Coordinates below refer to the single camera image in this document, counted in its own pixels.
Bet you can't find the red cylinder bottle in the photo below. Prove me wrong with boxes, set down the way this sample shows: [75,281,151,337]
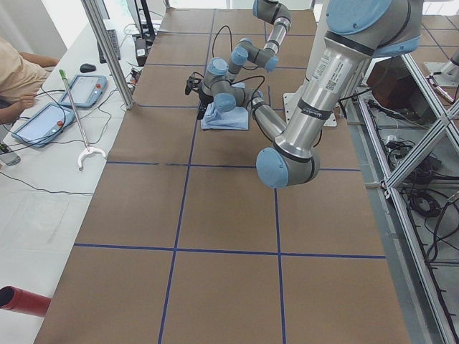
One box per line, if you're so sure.
[1,286,52,317]

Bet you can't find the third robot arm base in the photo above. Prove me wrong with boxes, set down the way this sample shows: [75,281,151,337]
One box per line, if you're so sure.
[424,50,458,105]

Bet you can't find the teach pendant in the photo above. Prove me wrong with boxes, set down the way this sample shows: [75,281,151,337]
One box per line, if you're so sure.
[11,103,75,148]
[67,75,108,109]

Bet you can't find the light blue t-shirt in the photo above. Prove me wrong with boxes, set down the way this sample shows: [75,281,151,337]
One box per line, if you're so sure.
[201,87,249,130]

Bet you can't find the upper teach pendant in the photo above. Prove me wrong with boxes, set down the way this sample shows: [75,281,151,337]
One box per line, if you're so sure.
[67,75,108,109]

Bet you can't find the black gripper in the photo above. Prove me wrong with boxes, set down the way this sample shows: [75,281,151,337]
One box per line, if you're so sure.
[184,73,214,120]

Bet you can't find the black keyboard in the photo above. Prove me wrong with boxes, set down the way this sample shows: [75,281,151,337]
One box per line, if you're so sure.
[97,29,121,64]

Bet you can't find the brown paper table cover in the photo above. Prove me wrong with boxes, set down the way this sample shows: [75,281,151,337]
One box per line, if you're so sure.
[36,7,410,343]

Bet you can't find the aluminium frame rack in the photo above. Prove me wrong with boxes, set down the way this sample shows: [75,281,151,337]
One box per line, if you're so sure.
[344,54,458,343]

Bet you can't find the aluminium frame post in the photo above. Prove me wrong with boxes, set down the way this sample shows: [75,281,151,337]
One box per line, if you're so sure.
[81,0,134,110]

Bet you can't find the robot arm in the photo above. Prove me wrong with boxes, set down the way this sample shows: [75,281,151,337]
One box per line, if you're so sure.
[185,1,423,188]
[227,0,292,81]

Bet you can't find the reacher grabber tool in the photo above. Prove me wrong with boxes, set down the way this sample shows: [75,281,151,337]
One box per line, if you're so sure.
[59,69,107,171]

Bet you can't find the black computer mouse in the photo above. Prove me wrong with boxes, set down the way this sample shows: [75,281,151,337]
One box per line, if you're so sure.
[80,63,97,73]

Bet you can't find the person in beige shirt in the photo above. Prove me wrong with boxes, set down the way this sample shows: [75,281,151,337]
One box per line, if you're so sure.
[1,37,60,124]

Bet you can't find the lower teach pendant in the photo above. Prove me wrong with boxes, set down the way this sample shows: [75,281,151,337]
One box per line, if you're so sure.
[11,103,75,148]

